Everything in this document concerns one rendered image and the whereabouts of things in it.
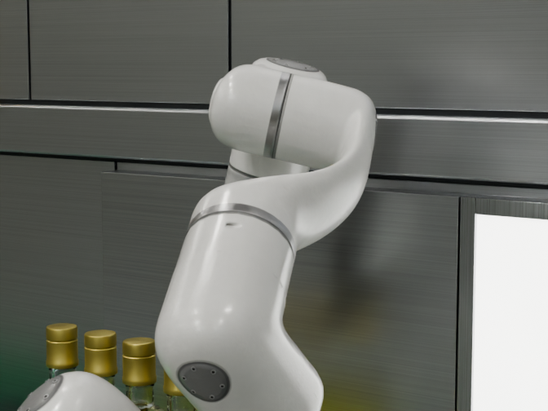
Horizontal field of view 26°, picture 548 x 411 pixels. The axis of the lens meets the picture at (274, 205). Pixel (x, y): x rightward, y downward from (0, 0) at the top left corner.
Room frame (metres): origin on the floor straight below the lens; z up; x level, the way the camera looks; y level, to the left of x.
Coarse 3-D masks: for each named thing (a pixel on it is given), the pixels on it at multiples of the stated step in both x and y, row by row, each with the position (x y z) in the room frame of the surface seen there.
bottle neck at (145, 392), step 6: (126, 390) 1.20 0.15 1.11; (132, 390) 1.19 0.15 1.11; (138, 390) 1.19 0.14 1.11; (144, 390) 1.19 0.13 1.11; (150, 390) 1.19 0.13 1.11; (126, 396) 1.20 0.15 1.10; (132, 396) 1.19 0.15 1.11; (138, 396) 1.19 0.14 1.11; (144, 396) 1.19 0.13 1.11; (150, 396) 1.19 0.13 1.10; (138, 402) 1.19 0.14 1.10; (144, 402) 1.19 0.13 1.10; (150, 402) 1.19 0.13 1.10
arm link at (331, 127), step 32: (288, 96) 0.99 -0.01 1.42; (320, 96) 0.99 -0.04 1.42; (352, 96) 1.00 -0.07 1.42; (288, 128) 0.99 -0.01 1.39; (320, 128) 0.98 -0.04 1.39; (352, 128) 0.98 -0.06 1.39; (288, 160) 1.01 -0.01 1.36; (320, 160) 1.00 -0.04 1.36; (352, 160) 0.94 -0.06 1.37; (224, 192) 0.88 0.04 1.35; (256, 192) 0.88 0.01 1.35; (288, 192) 0.89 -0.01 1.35; (320, 192) 0.91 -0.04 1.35; (352, 192) 0.94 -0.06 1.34; (192, 224) 0.88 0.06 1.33; (288, 224) 0.88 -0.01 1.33; (320, 224) 0.92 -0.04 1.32
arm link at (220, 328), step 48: (192, 240) 0.85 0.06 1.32; (240, 240) 0.84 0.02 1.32; (192, 288) 0.80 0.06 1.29; (240, 288) 0.80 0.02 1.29; (192, 336) 0.77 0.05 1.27; (240, 336) 0.78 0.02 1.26; (288, 336) 0.83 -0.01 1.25; (192, 384) 0.79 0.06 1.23; (240, 384) 0.78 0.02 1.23; (288, 384) 0.80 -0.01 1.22
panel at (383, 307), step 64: (128, 192) 1.37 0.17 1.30; (192, 192) 1.32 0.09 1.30; (384, 192) 1.17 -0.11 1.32; (448, 192) 1.16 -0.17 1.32; (128, 256) 1.37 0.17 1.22; (320, 256) 1.22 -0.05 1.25; (384, 256) 1.17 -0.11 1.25; (448, 256) 1.13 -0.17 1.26; (128, 320) 1.37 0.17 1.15; (320, 320) 1.22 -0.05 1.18; (384, 320) 1.17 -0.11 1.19; (448, 320) 1.13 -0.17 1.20; (384, 384) 1.17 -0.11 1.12; (448, 384) 1.13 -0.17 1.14
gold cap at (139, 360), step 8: (128, 344) 1.19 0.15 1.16; (136, 344) 1.19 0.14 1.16; (144, 344) 1.19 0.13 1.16; (152, 344) 1.19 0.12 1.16; (128, 352) 1.19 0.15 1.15; (136, 352) 1.18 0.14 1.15; (144, 352) 1.19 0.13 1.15; (152, 352) 1.19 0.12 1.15; (128, 360) 1.19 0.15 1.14; (136, 360) 1.18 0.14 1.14; (144, 360) 1.19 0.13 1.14; (152, 360) 1.19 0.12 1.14; (128, 368) 1.19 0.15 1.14; (136, 368) 1.18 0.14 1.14; (144, 368) 1.19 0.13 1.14; (152, 368) 1.19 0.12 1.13; (128, 376) 1.19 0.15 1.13; (136, 376) 1.18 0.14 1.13; (144, 376) 1.19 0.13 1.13; (152, 376) 1.19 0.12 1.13; (128, 384) 1.19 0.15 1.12; (136, 384) 1.18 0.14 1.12; (144, 384) 1.19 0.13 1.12
